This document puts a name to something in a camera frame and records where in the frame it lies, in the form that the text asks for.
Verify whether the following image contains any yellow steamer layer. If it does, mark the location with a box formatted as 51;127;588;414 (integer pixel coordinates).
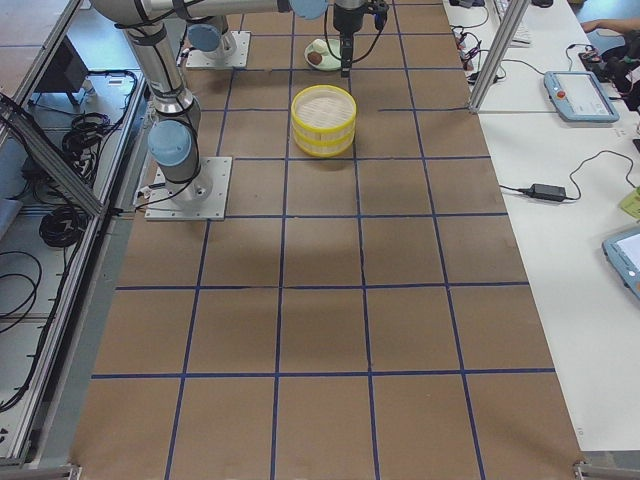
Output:
292;125;355;158
291;84;357;134

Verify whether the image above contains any teach pendant tablet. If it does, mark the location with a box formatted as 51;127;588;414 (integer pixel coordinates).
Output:
543;71;619;123

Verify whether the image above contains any black power adapter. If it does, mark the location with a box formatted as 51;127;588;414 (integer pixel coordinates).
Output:
517;183;568;202

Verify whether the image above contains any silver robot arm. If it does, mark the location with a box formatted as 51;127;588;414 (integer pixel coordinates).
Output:
91;1;302;198
174;1;388;78

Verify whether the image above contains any brown bun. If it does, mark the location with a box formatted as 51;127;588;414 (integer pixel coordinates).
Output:
307;51;323;66

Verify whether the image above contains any yellow top steamer layer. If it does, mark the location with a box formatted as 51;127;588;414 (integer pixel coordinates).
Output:
291;84;357;134

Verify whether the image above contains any white keyboard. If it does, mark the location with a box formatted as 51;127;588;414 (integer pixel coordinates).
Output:
493;0;532;47

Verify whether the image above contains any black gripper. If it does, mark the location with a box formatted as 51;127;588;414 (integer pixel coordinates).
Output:
333;0;368;77

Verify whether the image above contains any aluminium frame post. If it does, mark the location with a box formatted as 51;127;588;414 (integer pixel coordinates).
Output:
468;25;512;113

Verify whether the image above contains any yellow bottom steamer layer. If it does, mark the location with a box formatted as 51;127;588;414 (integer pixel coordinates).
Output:
292;125;355;158

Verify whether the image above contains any white bun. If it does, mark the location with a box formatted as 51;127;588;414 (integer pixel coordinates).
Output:
309;39;327;55

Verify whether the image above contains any light green bowl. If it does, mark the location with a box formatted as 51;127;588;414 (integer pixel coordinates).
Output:
304;39;341;71

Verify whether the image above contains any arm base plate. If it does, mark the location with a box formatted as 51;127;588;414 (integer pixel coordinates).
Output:
144;157;232;221
186;25;251;70

